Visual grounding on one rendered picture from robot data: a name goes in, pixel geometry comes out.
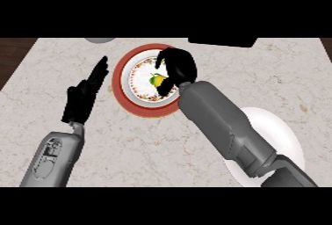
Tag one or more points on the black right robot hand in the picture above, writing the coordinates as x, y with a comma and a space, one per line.
179, 66

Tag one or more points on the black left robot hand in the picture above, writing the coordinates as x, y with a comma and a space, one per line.
85, 92

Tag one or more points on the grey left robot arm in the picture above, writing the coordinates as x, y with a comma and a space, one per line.
52, 159

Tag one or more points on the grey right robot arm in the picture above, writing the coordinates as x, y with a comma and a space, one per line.
234, 134

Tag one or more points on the yellow lemon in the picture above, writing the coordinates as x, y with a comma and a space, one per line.
157, 79

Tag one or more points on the floral rimmed white plate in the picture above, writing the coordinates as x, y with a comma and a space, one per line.
145, 77

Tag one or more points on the plain white plate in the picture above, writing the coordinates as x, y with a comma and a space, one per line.
281, 134

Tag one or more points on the red round placemat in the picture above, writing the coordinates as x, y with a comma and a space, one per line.
123, 96

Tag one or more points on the black appliance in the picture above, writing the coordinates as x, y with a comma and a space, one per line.
222, 42

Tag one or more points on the grey round object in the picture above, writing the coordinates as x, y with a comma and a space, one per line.
101, 40

